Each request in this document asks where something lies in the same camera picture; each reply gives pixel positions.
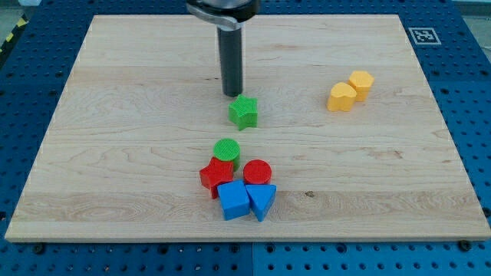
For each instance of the light wooden board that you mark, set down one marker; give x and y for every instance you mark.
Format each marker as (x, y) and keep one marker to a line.
(143, 108)

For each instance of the blue cube block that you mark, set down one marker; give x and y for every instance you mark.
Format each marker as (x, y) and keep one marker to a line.
(234, 199)

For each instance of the blue triangle block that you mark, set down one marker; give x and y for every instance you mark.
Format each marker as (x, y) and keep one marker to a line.
(261, 199)

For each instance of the white fiducial marker tag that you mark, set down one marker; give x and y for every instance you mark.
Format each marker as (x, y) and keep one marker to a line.
(424, 36)

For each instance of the green star block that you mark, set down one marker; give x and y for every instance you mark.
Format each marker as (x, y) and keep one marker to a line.
(243, 112)

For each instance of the green circle block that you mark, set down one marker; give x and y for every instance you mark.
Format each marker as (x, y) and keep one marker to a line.
(228, 149)

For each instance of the red circle block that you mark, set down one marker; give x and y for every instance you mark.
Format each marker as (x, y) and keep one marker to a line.
(257, 172)

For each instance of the yellow pentagon block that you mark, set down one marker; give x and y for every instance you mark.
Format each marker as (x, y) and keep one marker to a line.
(362, 82)

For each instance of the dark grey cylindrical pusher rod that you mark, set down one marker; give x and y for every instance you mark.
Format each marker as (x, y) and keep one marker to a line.
(230, 57)

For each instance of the black and silver robot end effector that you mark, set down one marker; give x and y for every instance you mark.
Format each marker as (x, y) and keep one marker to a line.
(228, 15)

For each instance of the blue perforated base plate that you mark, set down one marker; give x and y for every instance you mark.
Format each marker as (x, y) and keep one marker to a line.
(34, 74)

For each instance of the red star block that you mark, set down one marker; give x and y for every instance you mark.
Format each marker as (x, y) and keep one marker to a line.
(216, 173)

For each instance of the yellow heart block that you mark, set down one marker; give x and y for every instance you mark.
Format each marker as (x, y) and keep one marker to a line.
(341, 97)

